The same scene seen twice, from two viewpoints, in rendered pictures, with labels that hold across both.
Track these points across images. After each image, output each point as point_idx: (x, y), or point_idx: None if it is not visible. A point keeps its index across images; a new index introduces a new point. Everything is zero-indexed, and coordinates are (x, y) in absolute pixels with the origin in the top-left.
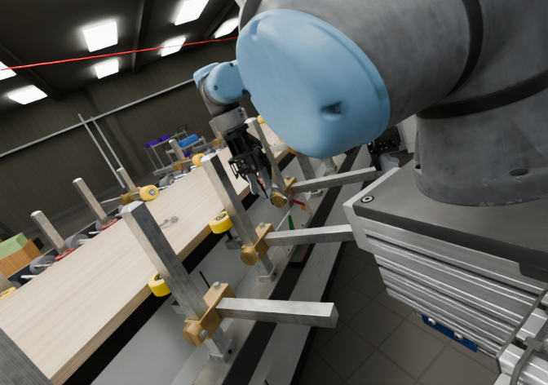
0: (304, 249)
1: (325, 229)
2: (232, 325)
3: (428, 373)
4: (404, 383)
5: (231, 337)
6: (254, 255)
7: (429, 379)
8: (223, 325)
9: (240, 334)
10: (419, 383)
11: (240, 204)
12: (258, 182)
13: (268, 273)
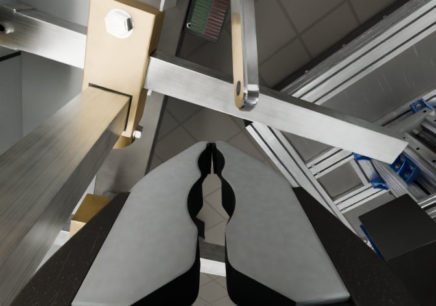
0: None
1: (333, 131)
2: (103, 165)
3: None
4: None
5: (113, 183)
6: (132, 138)
7: None
8: (50, 95)
9: (128, 181)
10: None
11: (67, 186)
12: (191, 213)
13: (148, 90)
